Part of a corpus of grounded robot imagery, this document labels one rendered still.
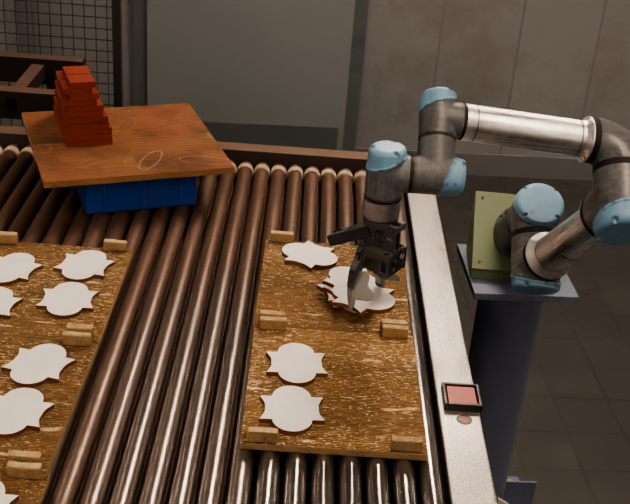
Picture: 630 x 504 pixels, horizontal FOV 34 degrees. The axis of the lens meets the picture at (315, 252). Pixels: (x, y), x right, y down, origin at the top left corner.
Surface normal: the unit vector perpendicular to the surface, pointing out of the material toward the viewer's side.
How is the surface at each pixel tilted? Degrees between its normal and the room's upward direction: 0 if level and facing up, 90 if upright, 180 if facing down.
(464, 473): 0
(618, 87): 90
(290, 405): 0
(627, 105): 90
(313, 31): 90
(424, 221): 0
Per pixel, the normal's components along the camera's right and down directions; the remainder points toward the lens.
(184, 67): 0.04, 0.47
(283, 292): 0.07, -0.88
